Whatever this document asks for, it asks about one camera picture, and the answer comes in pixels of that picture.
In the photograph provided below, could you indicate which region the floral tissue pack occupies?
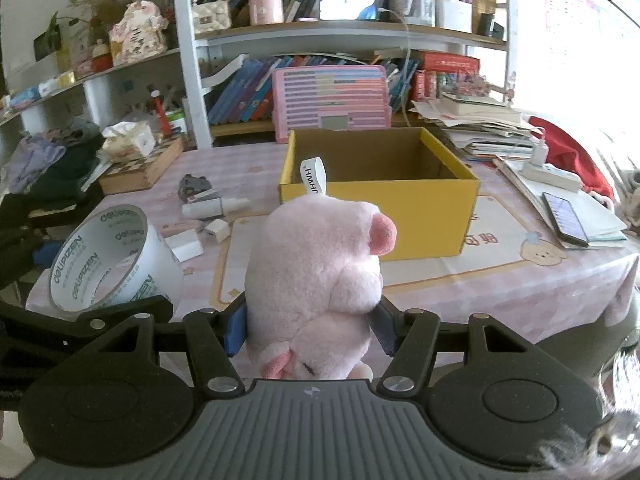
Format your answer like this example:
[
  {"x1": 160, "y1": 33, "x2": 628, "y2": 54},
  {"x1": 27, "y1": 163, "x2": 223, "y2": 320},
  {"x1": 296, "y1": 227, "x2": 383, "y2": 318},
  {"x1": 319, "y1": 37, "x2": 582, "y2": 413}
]
[{"x1": 102, "y1": 121, "x2": 156, "y2": 163}]

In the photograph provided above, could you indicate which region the blue packet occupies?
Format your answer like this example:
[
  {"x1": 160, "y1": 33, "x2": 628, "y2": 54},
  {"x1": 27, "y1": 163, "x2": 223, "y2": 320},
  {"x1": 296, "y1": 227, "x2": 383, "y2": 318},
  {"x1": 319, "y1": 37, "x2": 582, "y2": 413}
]
[{"x1": 9, "y1": 87, "x2": 42, "y2": 109}]

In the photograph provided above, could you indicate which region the red cloth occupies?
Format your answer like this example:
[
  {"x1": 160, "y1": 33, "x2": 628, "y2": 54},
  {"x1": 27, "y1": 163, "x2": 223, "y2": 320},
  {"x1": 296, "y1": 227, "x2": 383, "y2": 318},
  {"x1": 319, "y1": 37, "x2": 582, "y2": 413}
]
[{"x1": 527, "y1": 116, "x2": 617, "y2": 207}]

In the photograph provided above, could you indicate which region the white spray bottle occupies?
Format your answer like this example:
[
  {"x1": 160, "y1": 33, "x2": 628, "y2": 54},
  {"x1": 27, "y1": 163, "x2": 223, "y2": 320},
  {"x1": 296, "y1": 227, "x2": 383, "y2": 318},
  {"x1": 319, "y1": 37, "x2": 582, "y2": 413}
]
[{"x1": 181, "y1": 197, "x2": 251, "y2": 219}]

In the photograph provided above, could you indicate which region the small white charger plug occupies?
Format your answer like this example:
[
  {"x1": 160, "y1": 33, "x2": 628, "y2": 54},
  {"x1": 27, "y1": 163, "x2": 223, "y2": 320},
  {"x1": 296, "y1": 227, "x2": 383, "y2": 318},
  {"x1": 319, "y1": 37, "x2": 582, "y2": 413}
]
[{"x1": 204, "y1": 217, "x2": 231, "y2": 241}]

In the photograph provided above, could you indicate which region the white-framed mirror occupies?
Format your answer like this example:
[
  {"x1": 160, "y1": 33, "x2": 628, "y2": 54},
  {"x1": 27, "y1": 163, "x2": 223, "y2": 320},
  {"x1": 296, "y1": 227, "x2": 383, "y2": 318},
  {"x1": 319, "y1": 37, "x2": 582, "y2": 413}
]
[{"x1": 318, "y1": 0, "x2": 379, "y2": 22}]

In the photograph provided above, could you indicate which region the pale notebook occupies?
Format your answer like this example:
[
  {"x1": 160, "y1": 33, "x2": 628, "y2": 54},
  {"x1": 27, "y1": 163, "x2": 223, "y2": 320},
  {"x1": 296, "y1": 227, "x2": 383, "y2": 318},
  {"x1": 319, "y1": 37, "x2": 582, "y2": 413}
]
[{"x1": 494, "y1": 156, "x2": 629, "y2": 251}]

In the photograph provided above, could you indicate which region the white power strip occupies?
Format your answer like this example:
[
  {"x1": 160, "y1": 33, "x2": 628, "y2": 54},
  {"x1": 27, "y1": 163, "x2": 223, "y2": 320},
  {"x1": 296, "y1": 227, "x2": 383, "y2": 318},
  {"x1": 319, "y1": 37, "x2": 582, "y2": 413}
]
[{"x1": 520, "y1": 162, "x2": 582, "y2": 192}]

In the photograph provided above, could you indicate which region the stack of papers and books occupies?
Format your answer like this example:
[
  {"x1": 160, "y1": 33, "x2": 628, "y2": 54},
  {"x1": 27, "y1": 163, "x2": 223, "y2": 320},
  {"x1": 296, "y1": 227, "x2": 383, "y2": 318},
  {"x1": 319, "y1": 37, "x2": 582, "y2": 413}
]
[{"x1": 409, "y1": 94, "x2": 537, "y2": 162}]

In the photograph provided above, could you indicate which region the pink learning board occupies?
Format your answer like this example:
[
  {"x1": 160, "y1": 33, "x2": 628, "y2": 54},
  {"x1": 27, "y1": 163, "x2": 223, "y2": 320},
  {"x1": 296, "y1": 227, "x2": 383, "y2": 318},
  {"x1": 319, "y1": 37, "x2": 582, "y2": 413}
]
[{"x1": 272, "y1": 65, "x2": 391, "y2": 144}]

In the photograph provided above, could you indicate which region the white cable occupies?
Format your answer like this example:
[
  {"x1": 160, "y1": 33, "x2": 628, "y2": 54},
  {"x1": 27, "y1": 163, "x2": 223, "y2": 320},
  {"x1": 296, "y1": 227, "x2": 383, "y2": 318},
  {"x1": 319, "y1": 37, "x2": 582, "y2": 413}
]
[{"x1": 379, "y1": 7, "x2": 417, "y2": 127}]

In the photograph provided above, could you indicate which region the white pearl handbag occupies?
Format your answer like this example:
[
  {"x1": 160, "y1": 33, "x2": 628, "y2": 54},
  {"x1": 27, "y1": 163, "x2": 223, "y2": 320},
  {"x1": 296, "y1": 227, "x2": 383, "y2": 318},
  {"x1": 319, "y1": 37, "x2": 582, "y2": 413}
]
[{"x1": 191, "y1": 0, "x2": 232, "y2": 34}]

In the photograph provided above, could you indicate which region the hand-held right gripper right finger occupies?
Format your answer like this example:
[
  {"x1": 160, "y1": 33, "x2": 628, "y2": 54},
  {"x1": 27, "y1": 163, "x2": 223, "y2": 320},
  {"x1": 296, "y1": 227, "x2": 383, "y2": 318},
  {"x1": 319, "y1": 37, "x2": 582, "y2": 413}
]
[{"x1": 372, "y1": 300, "x2": 556, "y2": 397}]

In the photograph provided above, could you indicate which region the grey bear-shaped figurine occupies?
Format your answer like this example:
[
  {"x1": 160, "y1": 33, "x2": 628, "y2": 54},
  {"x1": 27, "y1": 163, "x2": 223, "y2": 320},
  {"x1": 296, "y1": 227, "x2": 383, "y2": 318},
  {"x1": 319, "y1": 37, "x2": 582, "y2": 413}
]
[{"x1": 179, "y1": 174, "x2": 213, "y2": 200}]

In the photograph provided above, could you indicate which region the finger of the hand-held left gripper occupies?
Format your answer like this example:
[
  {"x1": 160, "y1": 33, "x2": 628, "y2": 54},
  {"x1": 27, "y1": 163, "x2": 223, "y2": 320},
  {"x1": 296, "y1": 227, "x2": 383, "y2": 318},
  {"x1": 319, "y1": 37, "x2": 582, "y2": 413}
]
[{"x1": 50, "y1": 295, "x2": 173, "y2": 333}]

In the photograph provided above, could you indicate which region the pile of clothes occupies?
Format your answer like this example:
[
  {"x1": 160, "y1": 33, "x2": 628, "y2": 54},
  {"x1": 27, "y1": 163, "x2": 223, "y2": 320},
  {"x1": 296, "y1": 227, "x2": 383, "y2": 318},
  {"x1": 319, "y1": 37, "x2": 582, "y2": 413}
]
[{"x1": 7, "y1": 119, "x2": 107, "y2": 197}]

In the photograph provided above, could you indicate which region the red and white toy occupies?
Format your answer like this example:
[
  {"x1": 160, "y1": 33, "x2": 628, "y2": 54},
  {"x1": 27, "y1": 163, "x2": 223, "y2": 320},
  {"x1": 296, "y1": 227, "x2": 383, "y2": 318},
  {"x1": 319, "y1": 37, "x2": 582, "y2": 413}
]
[{"x1": 90, "y1": 39, "x2": 114, "y2": 74}]

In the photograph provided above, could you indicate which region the red bottle with white cap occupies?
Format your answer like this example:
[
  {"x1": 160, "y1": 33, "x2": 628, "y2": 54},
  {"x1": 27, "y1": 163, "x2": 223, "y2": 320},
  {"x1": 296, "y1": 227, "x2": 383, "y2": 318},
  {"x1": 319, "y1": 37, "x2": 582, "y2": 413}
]
[{"x1": 149, "y1": 89, "x2": 172, "y2": 137}]

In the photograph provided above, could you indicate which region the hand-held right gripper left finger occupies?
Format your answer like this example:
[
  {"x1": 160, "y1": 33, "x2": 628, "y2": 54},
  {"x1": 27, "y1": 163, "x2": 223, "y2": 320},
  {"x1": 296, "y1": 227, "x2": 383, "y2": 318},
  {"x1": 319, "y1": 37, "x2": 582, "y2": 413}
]
[{"x1": 70, "y1": 305, "x2": 247, "y2": 397}]

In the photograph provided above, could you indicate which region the dried flower bunch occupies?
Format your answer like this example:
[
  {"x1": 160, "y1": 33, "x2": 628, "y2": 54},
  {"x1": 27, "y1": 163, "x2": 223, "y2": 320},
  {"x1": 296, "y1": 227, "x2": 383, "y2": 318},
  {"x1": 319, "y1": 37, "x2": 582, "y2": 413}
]
[{"x1": 69, "y1": 0, "x2": 132, "y2": 37}]

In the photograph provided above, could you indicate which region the white plugged charger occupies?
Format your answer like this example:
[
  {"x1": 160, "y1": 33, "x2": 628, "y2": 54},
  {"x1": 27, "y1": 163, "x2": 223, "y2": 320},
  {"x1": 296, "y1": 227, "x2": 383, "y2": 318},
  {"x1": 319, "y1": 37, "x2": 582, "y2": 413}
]
[{"x1": 529, "y1": 127, "x2": 549, "y2": 169}]

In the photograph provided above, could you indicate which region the clear packing tape roll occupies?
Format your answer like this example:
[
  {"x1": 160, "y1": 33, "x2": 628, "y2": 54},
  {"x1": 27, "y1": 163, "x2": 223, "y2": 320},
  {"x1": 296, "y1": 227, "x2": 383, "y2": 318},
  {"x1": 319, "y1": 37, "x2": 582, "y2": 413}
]
[{"x1": 48, "y1": 205, "x2": 185, "y2": 318}]

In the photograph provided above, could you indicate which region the row of blue books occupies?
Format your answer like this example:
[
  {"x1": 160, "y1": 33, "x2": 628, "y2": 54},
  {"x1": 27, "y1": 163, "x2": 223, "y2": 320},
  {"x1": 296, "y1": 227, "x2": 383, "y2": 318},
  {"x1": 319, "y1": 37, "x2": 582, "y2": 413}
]
[{"x1": 207, "y1": 55, "x2": 282, "y2": 126}]

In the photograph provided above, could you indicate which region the yellow cardboard box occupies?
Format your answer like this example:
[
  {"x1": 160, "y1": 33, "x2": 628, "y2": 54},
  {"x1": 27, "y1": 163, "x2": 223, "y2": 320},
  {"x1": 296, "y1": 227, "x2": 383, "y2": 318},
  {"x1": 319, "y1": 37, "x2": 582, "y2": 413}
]
[{"x1": 278, "y1": 127, "x2": 481, "y2": 262}]

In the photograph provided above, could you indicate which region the black smartphone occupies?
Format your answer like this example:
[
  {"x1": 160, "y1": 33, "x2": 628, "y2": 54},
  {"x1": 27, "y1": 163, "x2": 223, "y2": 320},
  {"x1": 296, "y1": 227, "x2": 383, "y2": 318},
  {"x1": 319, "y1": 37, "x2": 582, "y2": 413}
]
[{"x1": 542, "y1": 191, "x2": 591, "y2": 247}]

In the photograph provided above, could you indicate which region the pink wall calendar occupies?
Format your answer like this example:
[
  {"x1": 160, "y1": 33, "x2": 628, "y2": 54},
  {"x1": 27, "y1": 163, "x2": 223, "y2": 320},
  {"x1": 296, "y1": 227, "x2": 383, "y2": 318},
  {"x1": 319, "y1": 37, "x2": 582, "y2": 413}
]
[{"x1": 542, "y1": 0, "x2": 609, "y2": 37}]

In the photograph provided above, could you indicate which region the wooden chess box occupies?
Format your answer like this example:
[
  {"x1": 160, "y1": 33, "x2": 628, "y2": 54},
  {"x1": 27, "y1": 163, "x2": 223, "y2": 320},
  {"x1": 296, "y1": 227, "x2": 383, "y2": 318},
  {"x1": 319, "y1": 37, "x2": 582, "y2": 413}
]
[{"x1": 98, "y1": 135, "x2": 186, "y2": 196}]

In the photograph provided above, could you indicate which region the clear pen holder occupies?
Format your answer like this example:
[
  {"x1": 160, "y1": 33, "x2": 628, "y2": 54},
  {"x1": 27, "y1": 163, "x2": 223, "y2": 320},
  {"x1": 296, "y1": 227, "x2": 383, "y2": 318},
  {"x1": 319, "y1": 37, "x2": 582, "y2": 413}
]
[{"x1": 389, "y1": 0, "x2": 436, "y2": 29}]

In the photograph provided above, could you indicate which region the white bookshelf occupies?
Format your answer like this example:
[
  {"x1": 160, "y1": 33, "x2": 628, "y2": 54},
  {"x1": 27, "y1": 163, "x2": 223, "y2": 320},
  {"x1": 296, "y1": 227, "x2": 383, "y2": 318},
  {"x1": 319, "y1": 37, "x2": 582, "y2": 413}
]
[{"x1": 0, "y1": 0, "x2": 518, "y2": 151}]

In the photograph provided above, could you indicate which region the white storage box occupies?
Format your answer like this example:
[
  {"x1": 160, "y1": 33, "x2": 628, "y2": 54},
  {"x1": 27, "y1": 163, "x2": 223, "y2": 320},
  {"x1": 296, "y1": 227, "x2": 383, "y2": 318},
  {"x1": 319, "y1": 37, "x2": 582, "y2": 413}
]
[{"x1": 435, "y1": 0, "x2": 474, "y2": 34}]

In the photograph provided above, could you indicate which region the red box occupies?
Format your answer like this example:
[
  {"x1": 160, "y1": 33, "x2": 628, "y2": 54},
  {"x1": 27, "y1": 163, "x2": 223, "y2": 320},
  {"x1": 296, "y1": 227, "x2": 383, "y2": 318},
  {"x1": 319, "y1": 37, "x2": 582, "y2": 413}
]
[{"x1": 411, "y1": 51, "x2": 481, "y2": 104}]

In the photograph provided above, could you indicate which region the pink pig plush toy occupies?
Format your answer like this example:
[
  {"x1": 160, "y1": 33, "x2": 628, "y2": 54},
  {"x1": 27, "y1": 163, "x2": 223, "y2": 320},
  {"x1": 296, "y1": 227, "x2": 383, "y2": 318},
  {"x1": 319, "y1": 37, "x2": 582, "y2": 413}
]
[{"x1": 243, "y1": 156, "x2": 398, "y2": 381}]

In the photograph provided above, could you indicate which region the pink floral plush doll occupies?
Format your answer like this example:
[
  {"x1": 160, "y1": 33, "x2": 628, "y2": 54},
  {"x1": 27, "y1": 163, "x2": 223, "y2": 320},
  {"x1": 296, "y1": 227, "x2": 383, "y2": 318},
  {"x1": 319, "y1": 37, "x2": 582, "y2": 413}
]
[{"x1": 109, "y1": 0, "x2": 168, "y2": 66}]

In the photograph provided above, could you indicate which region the white rectangular block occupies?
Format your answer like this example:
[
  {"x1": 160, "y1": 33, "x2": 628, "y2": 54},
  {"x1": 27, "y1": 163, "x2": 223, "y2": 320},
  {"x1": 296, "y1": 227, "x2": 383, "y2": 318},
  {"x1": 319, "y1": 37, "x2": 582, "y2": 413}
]
[{"x1": 165, "y1": 232, "x2": 204, "y2": 263}]

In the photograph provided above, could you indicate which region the pink checkered tablecloth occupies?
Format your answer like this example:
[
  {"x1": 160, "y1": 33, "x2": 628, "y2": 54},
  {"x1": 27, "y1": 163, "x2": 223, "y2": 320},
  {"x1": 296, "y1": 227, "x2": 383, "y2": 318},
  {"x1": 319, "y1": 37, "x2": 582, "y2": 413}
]
[{"x1": 25, "y1": 140, "x2": 640, "y2": 361}]

